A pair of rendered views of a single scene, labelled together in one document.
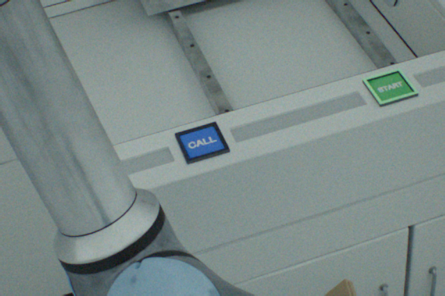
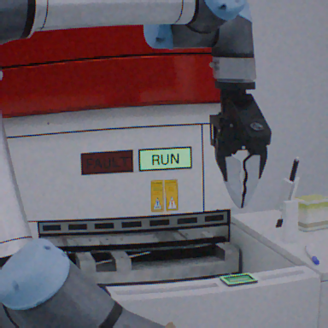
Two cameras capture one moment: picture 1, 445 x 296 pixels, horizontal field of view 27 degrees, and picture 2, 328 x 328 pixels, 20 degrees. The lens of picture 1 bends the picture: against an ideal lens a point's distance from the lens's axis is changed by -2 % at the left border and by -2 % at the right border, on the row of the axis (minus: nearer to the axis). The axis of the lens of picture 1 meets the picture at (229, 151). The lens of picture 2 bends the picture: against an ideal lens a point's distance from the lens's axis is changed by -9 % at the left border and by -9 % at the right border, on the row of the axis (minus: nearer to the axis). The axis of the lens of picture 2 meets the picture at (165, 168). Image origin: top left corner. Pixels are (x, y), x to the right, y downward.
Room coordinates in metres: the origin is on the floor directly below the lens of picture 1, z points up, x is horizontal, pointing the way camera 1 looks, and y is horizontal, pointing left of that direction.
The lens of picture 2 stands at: (-0.67, -0.13, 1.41)
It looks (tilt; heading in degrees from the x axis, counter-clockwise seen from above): 9 degrees down; 1
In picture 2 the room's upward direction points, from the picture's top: 2 degrees counter-clockwise
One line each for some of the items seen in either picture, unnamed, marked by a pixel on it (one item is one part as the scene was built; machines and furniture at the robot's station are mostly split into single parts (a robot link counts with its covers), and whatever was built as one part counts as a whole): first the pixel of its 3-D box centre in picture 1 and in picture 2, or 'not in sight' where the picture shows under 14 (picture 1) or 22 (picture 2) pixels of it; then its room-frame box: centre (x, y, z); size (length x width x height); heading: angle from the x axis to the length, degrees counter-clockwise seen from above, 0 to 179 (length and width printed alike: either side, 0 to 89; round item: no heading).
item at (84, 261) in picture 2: not in sight; (84, 261); (1.37, 0.09, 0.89); 0.08 x 0.03 x 0.03; 14
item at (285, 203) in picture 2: not in sight; (288, 207); (1.22, -0.34, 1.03); 0.06 x 0.04 x 0.13; 14
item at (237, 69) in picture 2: not in sight; (232, 69); (0.95, -0.21, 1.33); 0.08 x 0.08 x 0.05
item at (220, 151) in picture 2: not in sight; (229, 154); (0.93, -0.20, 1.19); 0.05 x 0.02 x 0.09; 104
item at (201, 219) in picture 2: not in sight; (131, 224); (1.48, -0.01, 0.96); 0.44 x 0.01 x 0.02; 104
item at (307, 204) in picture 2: not in sight; (311, 212); (1.32, -0.41, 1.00); 0.07 x 0.07 x 0.07; 23
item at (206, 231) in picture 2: not in sight; (133, 252); (1.47, -0.01, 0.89); 0.44 x 0.02 x 0.10; 104
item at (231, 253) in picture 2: not in sight; (227, 251); (1.45, -0.22, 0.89); 0.08 x 0.03 x 0.03; 14
